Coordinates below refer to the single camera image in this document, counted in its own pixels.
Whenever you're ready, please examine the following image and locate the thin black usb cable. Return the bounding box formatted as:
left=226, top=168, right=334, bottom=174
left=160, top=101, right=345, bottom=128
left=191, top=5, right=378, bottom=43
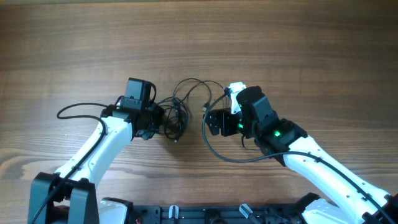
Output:
left=167, top=77, right=228, bottom=144

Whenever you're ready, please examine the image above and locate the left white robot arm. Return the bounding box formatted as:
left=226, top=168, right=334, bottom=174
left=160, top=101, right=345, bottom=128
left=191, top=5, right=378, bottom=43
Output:
left=28, top=78, right=164, bottom=223

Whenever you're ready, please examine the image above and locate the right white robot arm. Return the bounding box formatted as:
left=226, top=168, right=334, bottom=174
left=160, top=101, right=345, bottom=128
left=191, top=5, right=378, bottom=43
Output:
left=202, top=86, right=397, bottom=223

